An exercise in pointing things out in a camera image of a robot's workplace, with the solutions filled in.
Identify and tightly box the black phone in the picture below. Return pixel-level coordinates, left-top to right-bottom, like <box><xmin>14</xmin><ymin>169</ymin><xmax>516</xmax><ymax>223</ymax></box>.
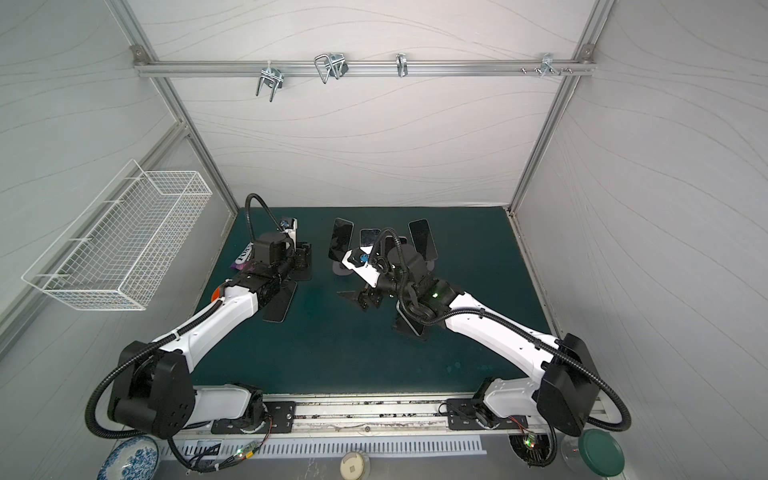
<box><xmin>263</xmin><ymin>280</ymin><xmax>298</xmax><ymax>323</ymax></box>

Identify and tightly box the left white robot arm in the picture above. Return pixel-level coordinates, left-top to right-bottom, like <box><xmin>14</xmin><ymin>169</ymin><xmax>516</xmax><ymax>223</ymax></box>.
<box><xmin>84</xmin><ymin>217</ymin><xmax>312</xmax><ymax>440</ymax></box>

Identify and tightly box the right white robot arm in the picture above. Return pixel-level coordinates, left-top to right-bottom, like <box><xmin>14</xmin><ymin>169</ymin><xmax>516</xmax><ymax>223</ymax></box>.
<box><xmin>328</xmin><ymin>219</ymin><xmax>632</xmax><ymax>437</ymax></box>

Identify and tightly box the grey round stand base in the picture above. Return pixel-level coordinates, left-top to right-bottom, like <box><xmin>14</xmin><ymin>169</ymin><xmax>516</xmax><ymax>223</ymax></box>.
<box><xmin>332</xmin><ymin>260</ymin><xmax>354</xmax><ymax>277</ymax></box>

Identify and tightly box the front right phone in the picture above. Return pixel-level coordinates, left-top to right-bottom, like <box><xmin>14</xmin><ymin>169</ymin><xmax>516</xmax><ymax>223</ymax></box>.
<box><xmin>392</xmin><ymin>302</ymin><xmax>427</xmax><ymax>341</ymax></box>

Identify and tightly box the far left standing phone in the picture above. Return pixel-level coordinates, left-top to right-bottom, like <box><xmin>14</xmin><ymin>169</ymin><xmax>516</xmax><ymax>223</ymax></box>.
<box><xmin>328</xmin><ymin>218</ymin><xmax>354</xmax><ymax>263</ymax></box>

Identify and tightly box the standing phone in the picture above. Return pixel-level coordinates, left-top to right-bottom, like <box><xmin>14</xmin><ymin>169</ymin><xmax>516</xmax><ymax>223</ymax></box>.
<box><xmin>359</xmin><ymin>228</ymin><xmax>381</xmax><ymax>247</ymax></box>
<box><xmin>408</xmin><ymin>219</ymin><xmax>438</xmax><ymax>262</ymax></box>
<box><xmin>328</xmin><ymin>218</ymin><xmax>354</xmax><ymax>263</ymax></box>

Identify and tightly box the far right standing phone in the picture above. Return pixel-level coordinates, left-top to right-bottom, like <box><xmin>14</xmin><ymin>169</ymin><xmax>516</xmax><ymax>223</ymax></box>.
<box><xmin>408</xmin><ymin>219</ymin><xmax>438</xmax><ymax>262</ymax></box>

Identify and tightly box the purple Fox's candy bag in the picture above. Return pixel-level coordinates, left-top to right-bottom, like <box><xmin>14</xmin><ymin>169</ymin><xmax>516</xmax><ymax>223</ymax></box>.
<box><xmin>230</xmin><ymin>243</ymin><xmax>253</xmax><ymax>271</ymax></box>

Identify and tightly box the round white puck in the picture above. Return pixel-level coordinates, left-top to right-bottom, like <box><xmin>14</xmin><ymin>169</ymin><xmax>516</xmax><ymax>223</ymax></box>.
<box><xmin>339</xmin><ymin>451</ymin><xmax>371</xmax><ymax>480</ymax></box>

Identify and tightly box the blue white patterned plate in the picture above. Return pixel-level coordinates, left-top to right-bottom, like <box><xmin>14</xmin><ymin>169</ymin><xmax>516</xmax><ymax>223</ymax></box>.
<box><xmin>97</xmin><ymin>436</ymin><xmax>160</xmax><ymax>480</ymax></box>

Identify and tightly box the green lid jar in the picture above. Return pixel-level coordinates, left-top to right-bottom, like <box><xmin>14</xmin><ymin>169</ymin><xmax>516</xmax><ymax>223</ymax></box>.
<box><xmin>560</xmin><ymin>429</ymin><xmax>626</xmax><ymax>478</ymax></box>

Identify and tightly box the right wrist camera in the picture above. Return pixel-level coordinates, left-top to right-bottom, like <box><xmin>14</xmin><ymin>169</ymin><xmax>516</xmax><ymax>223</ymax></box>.
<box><xmin>341</xmin><ymin>246</ymin><xmax>381</xmax><ymax>287</ymax></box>

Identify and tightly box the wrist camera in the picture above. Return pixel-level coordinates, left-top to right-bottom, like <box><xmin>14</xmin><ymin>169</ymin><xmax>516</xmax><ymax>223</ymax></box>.
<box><xmin>341</xmin><ymin>246</ymin><xmax>381</xmax><ymax>287</ymax></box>
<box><xmin>279</xmin><ymin>217</ymin><xmax>298</xmax><ymax>244</ymax></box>

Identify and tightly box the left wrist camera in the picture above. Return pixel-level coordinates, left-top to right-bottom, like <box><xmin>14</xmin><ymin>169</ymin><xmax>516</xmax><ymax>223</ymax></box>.
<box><xmin>279</xmin><ymin>217</ymin><xmax>298</xmax><ymax>244</ymax></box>

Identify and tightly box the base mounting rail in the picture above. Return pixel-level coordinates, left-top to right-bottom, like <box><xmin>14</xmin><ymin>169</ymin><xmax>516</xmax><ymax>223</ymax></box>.
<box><xmin>179</xmin><ymin>392</ymin><xmax>607</xmax><ymax>436</ymax></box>

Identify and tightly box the white wire basket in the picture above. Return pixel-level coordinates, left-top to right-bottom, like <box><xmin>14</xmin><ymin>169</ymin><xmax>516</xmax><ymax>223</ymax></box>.
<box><xmin>21</xmin><ymin>160</ymin><xmax>212</xmax><ymax>311</ymax></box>

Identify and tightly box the aluminium crossbar rail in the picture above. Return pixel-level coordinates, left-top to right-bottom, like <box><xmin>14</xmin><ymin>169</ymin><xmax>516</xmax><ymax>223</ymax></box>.
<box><xmin>134</xmin><ymin>48</ymin><xmax>597</xmax><ymax>80</ymax></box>

